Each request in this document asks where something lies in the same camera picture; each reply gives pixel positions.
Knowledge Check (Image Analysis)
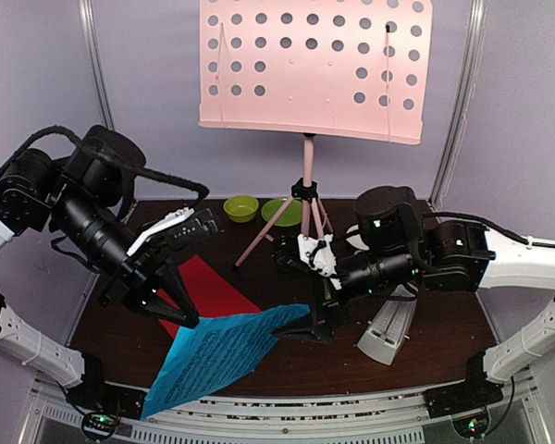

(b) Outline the lime green bowl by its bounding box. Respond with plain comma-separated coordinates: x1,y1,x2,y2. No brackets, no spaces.
223,195,259,223

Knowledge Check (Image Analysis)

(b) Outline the white metronome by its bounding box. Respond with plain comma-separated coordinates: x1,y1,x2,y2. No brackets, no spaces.
356,284,418,365

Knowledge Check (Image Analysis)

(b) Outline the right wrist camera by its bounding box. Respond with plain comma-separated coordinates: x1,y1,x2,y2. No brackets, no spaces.
270,234,342,290

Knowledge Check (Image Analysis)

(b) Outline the pink music stand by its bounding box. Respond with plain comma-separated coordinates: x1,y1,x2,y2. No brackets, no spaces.
196,0,435,272

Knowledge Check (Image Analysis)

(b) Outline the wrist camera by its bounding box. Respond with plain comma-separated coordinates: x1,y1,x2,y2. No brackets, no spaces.
270,234,342,290
127,207,219,257

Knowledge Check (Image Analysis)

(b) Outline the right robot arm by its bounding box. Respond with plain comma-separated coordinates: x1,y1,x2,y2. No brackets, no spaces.
274,186,555,418

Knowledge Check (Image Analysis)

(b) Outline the aluminium post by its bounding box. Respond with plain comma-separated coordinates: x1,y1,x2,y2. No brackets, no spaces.
77,0,138,218
429,0,488,210

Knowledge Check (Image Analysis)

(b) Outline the dark bowl white inside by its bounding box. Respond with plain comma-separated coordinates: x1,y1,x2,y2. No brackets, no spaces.
346,225,368,251

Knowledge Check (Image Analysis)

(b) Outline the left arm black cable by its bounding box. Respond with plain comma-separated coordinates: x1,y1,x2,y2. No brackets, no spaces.
0,124,210,216

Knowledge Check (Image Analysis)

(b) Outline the red paper sheet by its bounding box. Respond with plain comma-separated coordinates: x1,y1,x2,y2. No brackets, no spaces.
178,255,262,324

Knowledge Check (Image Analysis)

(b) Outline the green plate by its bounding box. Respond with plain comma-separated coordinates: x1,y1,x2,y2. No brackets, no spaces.
260,197,304,228

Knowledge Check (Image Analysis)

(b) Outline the blue paper sheet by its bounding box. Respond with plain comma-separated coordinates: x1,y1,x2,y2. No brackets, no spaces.
141,303,310,420

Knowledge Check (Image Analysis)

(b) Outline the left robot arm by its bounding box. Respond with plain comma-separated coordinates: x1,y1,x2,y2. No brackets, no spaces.
0,125,208,421

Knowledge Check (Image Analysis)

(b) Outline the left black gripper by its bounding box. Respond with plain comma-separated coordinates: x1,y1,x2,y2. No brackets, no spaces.
48,183,200,329

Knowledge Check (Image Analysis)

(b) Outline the left aluminium post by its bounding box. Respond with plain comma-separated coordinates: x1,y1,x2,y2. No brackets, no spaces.
77,0,138,218

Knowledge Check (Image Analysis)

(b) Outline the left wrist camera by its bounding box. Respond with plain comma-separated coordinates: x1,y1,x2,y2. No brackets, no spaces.
127,207,219,257

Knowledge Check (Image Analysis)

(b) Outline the right aluminium post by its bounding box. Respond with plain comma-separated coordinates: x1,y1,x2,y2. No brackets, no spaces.
429,0,488,210

